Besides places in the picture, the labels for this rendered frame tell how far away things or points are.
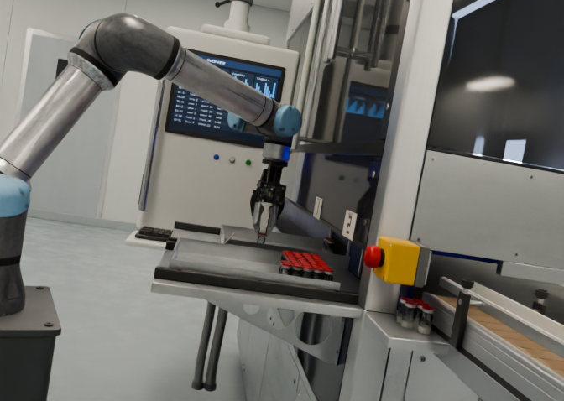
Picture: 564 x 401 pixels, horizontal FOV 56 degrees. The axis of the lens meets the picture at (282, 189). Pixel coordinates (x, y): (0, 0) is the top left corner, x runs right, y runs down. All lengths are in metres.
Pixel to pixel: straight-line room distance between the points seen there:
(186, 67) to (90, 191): 5.59
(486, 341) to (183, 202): 1.35
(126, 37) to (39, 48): 5.77
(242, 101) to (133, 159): 5.42
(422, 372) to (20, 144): 0.91
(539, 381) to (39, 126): 0.97
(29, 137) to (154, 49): 0.31
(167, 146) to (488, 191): 1.23
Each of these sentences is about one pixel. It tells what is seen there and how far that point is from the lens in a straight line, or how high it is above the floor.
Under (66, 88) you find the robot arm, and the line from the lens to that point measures 1.18.
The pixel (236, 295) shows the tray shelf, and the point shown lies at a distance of 1.00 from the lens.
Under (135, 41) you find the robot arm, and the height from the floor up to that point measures 1.32.
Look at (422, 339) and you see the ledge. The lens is 0.95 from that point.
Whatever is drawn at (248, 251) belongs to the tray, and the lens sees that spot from 1.30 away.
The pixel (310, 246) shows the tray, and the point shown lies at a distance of 1.67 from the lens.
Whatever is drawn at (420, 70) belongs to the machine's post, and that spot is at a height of 1.35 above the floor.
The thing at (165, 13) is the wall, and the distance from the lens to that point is 6.72.
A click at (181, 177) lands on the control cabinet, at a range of 1.97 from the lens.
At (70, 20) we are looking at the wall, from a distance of 6.86.
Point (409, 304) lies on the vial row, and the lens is 0.98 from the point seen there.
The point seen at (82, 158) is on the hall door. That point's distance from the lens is 6.66.
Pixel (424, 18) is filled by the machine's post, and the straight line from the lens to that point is 1.06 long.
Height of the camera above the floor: 1.13
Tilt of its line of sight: 3 degrees down
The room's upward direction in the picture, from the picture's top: 10 degrees clockwise
